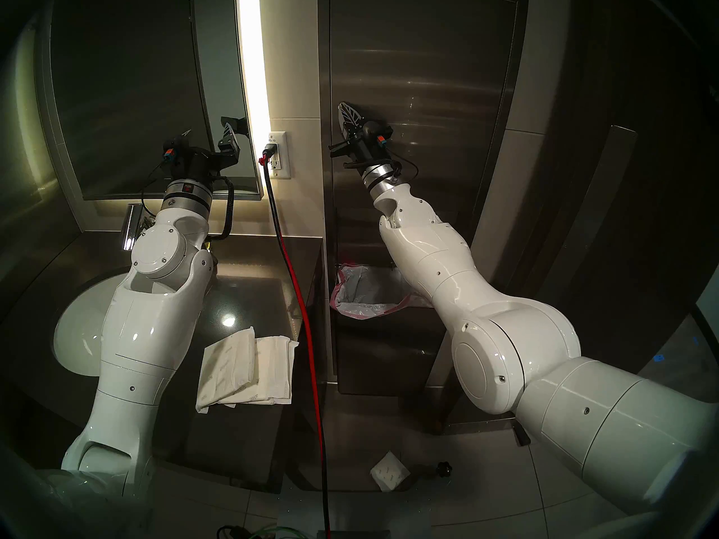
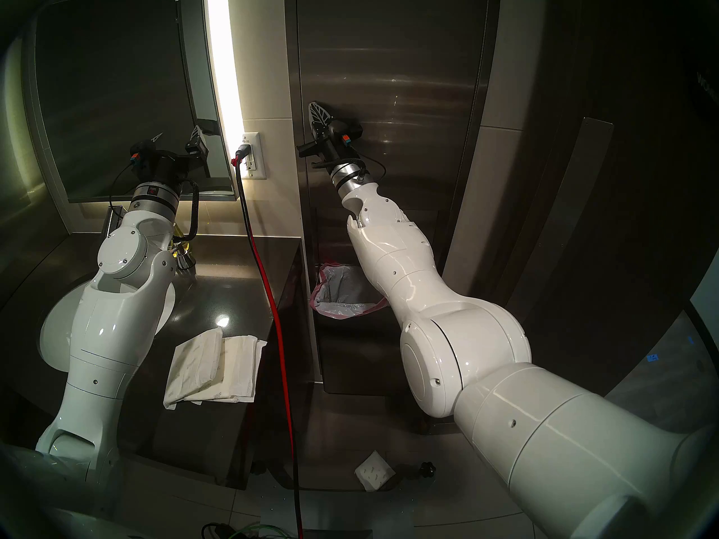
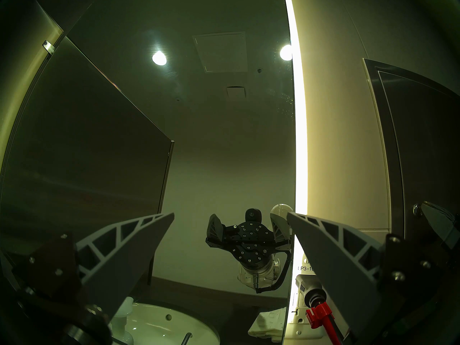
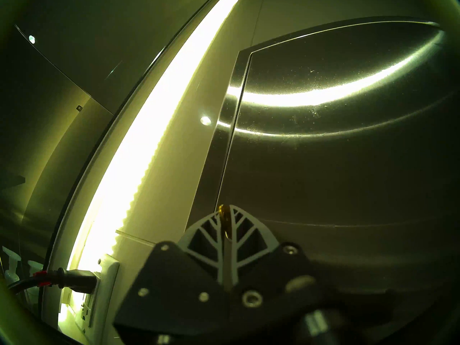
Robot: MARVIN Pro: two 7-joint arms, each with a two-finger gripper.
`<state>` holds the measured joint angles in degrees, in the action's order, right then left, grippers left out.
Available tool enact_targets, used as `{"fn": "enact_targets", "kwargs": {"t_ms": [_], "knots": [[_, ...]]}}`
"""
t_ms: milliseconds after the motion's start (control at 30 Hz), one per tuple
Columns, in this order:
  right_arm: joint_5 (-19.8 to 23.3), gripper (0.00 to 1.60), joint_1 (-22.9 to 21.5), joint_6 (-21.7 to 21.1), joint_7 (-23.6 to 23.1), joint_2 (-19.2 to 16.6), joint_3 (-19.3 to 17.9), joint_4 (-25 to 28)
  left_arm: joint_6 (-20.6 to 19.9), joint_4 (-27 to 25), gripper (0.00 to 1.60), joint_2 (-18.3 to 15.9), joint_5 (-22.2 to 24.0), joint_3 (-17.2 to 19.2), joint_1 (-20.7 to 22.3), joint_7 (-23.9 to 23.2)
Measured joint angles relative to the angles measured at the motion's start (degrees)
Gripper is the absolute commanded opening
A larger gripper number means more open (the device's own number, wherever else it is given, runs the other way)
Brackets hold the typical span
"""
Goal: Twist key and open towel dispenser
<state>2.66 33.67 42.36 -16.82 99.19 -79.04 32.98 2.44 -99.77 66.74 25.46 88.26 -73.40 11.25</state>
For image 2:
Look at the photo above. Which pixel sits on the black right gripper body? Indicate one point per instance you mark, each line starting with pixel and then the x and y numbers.
pixel 337 155

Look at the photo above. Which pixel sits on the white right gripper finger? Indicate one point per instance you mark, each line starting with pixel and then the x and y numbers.
pixel 327 119
pixel 314 122

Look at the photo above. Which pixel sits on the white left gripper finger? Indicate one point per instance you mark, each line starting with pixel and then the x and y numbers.
pixel 196 147
pixel 155 145

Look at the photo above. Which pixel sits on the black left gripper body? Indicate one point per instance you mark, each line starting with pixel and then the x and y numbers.
pixel 163 167

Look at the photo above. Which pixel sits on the stainless steel dispenser door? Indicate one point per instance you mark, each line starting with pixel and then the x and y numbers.
pixel 404 66

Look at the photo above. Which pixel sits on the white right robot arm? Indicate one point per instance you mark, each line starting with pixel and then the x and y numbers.
pixel 466 347

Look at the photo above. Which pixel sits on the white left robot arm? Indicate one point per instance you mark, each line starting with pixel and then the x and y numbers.
pixel 112 330

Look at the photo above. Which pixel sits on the stainless steel dispenser cabinet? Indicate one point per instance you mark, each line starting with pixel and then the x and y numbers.
pixel 290 94

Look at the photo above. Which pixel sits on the white folded paper towel stack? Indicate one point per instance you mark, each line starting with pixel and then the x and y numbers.
pixel 241 369

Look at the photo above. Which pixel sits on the white crumpled paper towel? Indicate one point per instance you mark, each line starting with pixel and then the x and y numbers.
pixel 374 471

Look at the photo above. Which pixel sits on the chrome soap pump spout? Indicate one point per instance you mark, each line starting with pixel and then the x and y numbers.
pixel 188 263

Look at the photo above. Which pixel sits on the pink trash bin liner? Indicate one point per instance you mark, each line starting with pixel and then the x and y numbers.
pixel 342 296

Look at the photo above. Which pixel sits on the white oval sink basin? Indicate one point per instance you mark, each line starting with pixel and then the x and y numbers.
pixel 59 330

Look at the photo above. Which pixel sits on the stainless steel waste bin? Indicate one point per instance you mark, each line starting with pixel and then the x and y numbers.
pixel 354 352

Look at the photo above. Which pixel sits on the cabinet door with metal edge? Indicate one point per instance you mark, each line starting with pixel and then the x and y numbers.
pixel 561 206

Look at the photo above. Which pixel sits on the small black star knob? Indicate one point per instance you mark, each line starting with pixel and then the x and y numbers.
pixel 427 469

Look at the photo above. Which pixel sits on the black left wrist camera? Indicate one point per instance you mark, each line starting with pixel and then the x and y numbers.
pixel 138 153

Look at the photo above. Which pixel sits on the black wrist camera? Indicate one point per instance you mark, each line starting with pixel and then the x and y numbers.
pixel 349 129
pixel 138 153

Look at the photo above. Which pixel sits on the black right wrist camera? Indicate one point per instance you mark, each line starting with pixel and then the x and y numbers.
pixel 349 129

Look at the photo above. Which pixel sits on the white wall power outlet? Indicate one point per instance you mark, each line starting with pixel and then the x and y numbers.
pixel 257 170

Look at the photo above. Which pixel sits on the framed wall mirror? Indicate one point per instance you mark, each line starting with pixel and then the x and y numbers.
pixel 112 83

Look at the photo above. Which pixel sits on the vertical wall light strip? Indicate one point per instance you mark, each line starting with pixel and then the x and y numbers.
pixel 222 49

